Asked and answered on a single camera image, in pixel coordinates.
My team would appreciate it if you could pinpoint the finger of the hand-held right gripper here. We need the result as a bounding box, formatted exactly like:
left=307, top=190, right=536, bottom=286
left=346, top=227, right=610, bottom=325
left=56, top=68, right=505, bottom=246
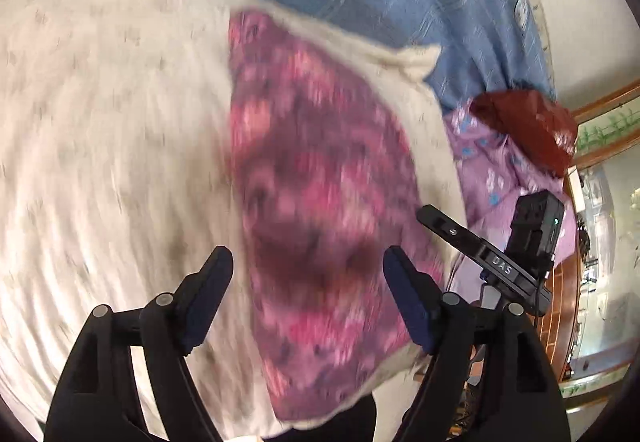
left=417, top=204, right=484, bottom=261

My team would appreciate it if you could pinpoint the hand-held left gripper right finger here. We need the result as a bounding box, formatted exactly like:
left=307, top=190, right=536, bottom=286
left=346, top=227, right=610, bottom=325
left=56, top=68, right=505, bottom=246
left=382, top=246, right=572, bottom=442

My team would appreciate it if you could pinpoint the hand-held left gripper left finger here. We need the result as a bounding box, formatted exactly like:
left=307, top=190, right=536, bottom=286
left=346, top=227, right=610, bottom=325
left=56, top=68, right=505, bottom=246
left=44, top=246, right=235, bottom=442

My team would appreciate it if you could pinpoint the pink patterned cloth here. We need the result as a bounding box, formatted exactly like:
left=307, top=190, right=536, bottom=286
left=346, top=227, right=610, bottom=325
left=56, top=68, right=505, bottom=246
left=227, top=9, right=448, bottom=423

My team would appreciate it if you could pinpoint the glass cabinet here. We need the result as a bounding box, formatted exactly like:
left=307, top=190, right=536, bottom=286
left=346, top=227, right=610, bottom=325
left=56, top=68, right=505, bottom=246
left=570, top=157, right=640, bottom=383

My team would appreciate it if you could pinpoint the lilac printed cloth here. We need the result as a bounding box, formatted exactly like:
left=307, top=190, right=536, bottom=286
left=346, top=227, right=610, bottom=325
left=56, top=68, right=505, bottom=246
left=442, top=99, right=576, bottom=293

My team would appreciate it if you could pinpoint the red cloth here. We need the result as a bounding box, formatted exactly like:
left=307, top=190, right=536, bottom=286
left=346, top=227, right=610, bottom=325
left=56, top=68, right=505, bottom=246
left=470, top=89, right=579, bottom=179

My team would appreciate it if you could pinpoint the framed green painting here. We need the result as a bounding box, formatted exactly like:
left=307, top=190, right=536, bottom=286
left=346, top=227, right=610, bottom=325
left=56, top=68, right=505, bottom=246
left=570, top=79, right=640, bottom=169

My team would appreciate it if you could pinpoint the cream blanket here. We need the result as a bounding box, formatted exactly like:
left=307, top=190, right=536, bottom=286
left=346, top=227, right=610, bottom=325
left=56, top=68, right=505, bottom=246
left=0, top=0, right=471, bottom=440

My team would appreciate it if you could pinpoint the wooden bed frame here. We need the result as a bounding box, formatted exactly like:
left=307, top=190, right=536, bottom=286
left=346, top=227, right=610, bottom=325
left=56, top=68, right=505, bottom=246
left=535, top=172, right=587, bottom=379

